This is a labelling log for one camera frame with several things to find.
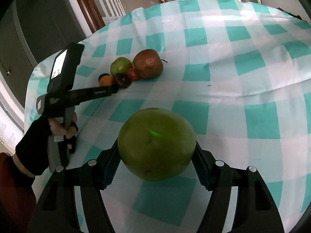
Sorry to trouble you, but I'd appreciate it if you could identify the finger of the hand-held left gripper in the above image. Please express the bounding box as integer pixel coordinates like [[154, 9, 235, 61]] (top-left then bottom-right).
[[72, 85, 120, 105]]

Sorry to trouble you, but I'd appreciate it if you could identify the white cabinet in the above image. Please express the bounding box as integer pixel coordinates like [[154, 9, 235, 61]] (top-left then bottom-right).
[[85, 0, 127, 25]]

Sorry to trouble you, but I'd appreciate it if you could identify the small green apple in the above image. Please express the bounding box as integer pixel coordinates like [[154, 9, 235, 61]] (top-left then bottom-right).
[[110, 57, 133, 77]]

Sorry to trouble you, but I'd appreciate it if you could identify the teal white checked tablecloth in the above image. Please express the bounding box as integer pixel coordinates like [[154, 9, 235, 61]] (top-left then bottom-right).
[[24, 0, 311, 233]]

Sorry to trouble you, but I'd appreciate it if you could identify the small red plum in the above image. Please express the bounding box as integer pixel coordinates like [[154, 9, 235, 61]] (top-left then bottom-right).
[[126, 68, 141, 82]]

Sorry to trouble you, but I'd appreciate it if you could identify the large green apple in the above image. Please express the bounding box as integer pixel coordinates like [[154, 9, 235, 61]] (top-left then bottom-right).
[[118, 108, 197, 182]]

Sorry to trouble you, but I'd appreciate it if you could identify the person's left forearm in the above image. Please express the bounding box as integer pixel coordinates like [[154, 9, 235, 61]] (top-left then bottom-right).
[[0, 152, 37, 233]]

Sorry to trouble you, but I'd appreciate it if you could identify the person's left hand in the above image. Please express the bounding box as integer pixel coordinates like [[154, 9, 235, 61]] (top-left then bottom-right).
[[15, 113, 79, 176]]

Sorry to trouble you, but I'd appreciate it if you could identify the dark grey refrigerator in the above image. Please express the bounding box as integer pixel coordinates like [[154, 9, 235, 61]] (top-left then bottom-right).
[[0, 0, 87, 108]]

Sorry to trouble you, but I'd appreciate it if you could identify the wooden door frame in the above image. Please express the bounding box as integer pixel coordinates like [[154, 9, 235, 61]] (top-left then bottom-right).
[[69, 0, 106, 34]]

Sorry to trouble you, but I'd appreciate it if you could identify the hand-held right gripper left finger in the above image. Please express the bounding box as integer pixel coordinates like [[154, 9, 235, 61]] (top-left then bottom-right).
[[29, 137, 120, 233]]

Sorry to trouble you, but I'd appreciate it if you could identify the brown pear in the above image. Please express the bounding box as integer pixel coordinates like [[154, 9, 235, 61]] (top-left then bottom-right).
[[133, 49, 164, 80]]

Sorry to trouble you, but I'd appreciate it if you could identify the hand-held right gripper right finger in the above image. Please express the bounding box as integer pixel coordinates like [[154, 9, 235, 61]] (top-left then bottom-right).
[[192, 141, 285, 233]]

